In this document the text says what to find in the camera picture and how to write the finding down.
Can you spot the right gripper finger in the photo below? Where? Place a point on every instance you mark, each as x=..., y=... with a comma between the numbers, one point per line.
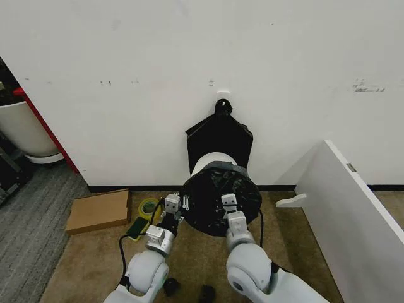
x=238, y=206
x=218, y=205

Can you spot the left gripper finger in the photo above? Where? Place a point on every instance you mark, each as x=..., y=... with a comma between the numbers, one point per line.
x=185, y=203
x=162, y=208

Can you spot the black garbage bag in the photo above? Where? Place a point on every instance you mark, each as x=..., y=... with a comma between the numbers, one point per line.
x=217, y=135
x=205, y=195

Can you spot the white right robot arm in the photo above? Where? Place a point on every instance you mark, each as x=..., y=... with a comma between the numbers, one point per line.
x=249, y=262

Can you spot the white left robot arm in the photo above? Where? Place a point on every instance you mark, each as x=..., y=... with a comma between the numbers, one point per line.
x=145, y=271

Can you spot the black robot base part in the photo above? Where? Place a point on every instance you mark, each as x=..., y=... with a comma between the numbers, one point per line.
x=207, y=294
x=172, y=285

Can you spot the white round trash bin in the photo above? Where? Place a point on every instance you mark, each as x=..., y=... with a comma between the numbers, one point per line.
x=210, y=161

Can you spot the flat black garbage bag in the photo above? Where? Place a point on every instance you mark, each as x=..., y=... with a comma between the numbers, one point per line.
x=217, y=135

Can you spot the yellow tape roll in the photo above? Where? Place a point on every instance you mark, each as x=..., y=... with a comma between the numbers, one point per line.
x=148, y=206

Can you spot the green and yellow sponge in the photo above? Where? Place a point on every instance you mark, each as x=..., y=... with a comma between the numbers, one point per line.
x=137, y=228

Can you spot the white curved board foot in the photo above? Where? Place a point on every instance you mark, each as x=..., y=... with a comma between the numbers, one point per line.
x=288, y=201

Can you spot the flat brown cardboard box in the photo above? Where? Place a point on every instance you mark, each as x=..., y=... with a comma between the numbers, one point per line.
x=99, y=211

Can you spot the large white board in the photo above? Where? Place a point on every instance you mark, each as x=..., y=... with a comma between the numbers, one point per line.
x=347, y=214

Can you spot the white pot saucer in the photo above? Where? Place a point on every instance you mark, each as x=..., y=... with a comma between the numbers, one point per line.
x=47, y=158

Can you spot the black equipment case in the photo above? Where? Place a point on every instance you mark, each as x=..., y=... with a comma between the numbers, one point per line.
x=12, y=176

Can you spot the white plant pot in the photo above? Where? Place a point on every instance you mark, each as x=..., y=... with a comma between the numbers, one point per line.
x=25, y=126

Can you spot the dark potted plant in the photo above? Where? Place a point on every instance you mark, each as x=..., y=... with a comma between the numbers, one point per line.
x=8, y=85

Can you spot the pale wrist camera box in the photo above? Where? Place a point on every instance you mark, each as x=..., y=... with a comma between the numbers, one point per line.
x=228, y=200
x=172, y=204

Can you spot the white wall hook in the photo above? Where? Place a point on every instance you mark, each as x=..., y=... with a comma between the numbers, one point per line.
x=223, y=93

